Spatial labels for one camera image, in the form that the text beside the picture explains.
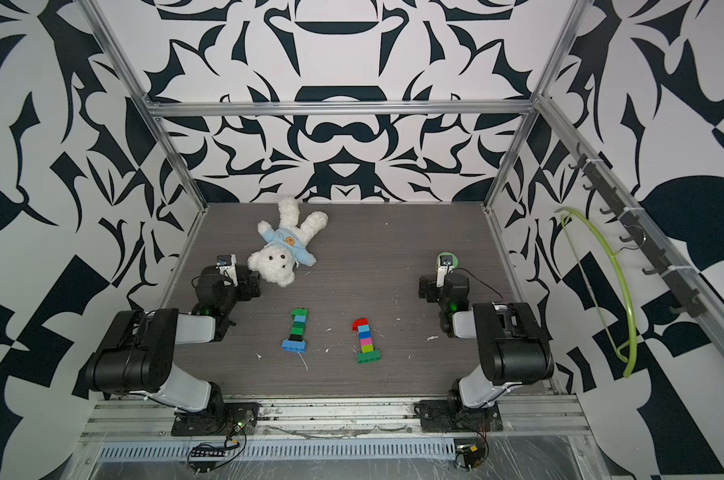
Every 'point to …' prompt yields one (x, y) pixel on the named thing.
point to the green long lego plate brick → (368, 357)
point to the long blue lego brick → (299, 345)
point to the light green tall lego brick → (303, 312)
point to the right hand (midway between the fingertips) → (440, 272)
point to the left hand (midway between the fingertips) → (241, 269)
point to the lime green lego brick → (367, 348)
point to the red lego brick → (359, 322)
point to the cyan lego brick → (363, 328)
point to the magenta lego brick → (366, 342)
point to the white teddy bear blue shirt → (286, 246)
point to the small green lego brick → (296, 333)
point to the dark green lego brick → (299, 324)
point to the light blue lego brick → (300, 319)
